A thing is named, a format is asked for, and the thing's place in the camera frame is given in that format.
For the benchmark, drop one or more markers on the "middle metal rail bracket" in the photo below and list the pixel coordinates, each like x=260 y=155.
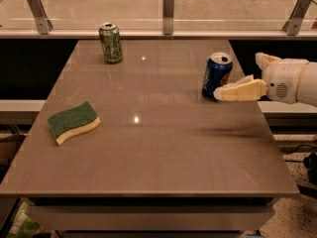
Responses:
x=167 y=16

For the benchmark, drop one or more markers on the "right metal rail bracket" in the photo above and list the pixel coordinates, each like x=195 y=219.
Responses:
x=293 y=25

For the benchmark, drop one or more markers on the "metal rail bracket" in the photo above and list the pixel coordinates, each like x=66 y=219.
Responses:
x=43 y=23
x=293 y=25
x=167 y=16

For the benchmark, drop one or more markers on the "white drawer front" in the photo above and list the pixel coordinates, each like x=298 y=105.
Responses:
x=151 y=218

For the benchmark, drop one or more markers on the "blue pepsi can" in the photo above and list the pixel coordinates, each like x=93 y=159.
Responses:
x=217 y=72

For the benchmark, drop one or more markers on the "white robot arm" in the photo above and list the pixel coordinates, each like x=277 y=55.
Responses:
x=307 y=89

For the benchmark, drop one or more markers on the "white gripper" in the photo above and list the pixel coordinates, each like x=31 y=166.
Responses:
x=283 y=79

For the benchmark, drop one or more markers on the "green and yellow sponge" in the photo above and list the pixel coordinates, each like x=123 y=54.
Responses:
x=72 y=122

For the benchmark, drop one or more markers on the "green packaging under table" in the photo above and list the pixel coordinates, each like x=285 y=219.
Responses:
x=23 y=226

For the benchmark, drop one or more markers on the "left metal rail bracket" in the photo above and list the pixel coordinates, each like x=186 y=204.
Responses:
x=43 y=23

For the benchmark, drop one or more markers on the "green soda can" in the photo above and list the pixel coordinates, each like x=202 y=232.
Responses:
x=111 y=42

